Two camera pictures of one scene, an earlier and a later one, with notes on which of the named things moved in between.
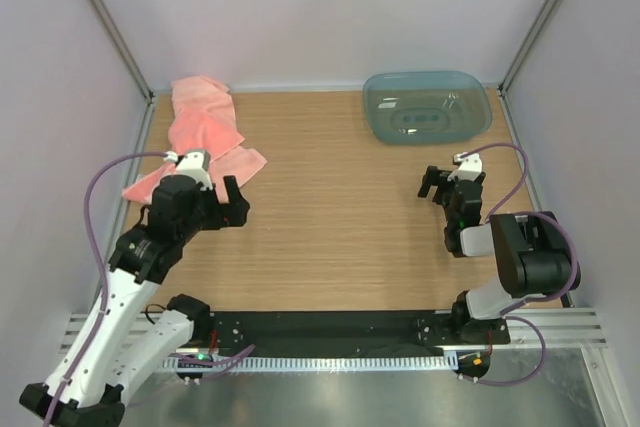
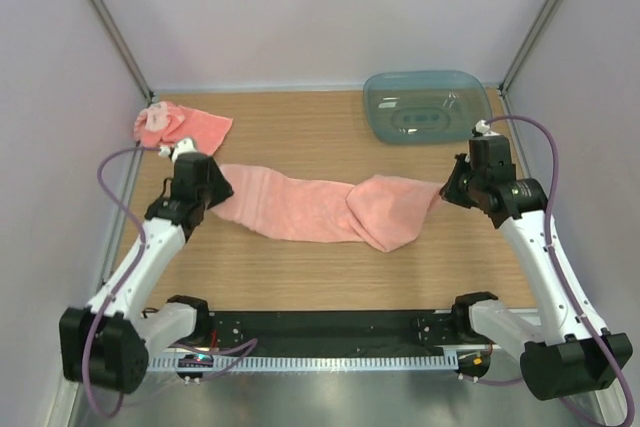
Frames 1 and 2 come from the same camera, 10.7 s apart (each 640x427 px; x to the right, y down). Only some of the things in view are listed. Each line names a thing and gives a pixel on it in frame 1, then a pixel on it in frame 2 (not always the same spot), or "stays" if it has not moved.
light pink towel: [236, 162] -> [373, 209]
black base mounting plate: [349, 333] stays
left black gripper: [225, 214] -> [223, 188]
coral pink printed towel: [202, 117] -> [162, 125]
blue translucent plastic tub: [426, 107] stays
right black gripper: [431, 178] -> [450, 191]
